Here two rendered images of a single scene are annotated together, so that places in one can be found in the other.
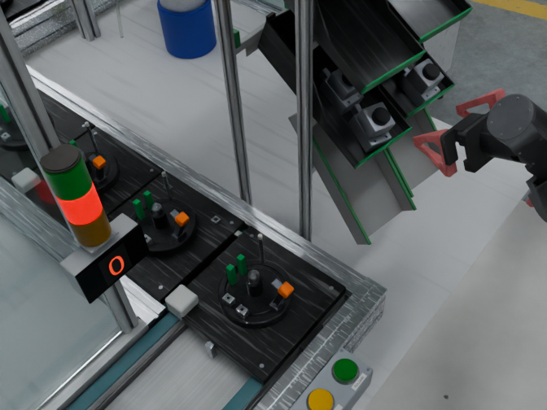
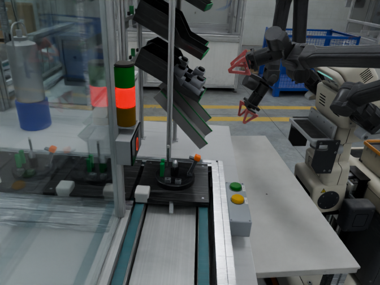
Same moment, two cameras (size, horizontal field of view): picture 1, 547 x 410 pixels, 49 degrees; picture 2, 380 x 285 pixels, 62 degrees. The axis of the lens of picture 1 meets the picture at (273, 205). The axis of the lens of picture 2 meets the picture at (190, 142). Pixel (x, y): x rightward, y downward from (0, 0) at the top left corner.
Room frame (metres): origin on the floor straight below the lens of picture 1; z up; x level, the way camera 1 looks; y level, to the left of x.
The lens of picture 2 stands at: (-0.12, 0.64, 1.59)
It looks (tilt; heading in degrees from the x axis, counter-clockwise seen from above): 27 degrees down; 317
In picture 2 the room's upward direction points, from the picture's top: 3 degrees clockwise
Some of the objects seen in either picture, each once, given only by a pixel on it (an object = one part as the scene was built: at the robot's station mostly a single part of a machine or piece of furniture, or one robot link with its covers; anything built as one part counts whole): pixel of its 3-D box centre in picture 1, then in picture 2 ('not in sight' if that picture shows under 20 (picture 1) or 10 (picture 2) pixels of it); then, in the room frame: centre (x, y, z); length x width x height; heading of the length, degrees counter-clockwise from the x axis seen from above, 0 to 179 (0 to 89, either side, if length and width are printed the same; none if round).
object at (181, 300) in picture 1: (182, 303); (142, 194); (0.60, 0.18, 0.97); 0.05 x 0.05 x 0.04; 47
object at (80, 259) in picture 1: (87, 219); (125, 111); (0.54, 0.26, 1.29); 0.12 x 0.05 x 0.25; 137
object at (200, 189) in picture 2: (256, 298); (174, 181); (0.60, 0.04, 0.96); 0.24 x 0.24 x 0.02; 47
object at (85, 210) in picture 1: (79, 199); (125, 95); (0.54, 0.26, 1.33); 0.05 x 0.05 x 0.05
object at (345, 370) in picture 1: (345, 371); (235, 187); (0.44, -0.10, 0.96); 0.04 x 0.04 x 0.02
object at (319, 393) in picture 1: (320, 402); (237, 199); (0.39, -0.05, 0.96); 0.04 x 0.04 x 0.02
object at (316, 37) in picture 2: not in sight; (303, 61); (2.63, -4.42, 0.49); 1.26 x 0.87 x 0.98; 57
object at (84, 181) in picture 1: (67, 173); (124, 75); (0.54, 0.26, 1.38); 0.05 x 0.05 x 0.05
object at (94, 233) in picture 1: (89, 222); (125, 114); (0.54, 0.26, 1.28); 0.05 x 0.05 x 0.05
